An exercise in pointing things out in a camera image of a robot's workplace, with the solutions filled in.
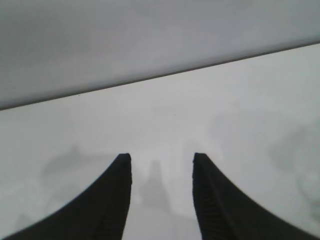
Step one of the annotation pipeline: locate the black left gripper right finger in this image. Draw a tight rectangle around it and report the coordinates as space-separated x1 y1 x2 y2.
191 151 320 240

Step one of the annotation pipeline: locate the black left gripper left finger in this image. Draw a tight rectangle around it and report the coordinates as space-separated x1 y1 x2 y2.
0 152 133 240

